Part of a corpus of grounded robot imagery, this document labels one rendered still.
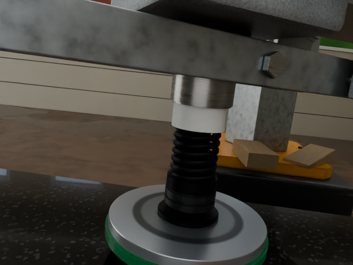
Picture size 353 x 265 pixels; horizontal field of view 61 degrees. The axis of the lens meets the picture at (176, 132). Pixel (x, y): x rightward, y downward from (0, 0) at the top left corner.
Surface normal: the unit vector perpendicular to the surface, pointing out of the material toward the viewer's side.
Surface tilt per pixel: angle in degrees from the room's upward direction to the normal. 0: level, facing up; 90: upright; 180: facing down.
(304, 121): 90
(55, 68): 90
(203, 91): 90
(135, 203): 0
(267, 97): 90
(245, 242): 0
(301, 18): 113
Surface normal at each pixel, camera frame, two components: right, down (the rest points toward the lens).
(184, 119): -0.59, 0.09
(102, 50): 0.42, 0.22
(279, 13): 0.35, 0.58
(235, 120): -0.90, -0.01
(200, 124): -0.05, 0.18
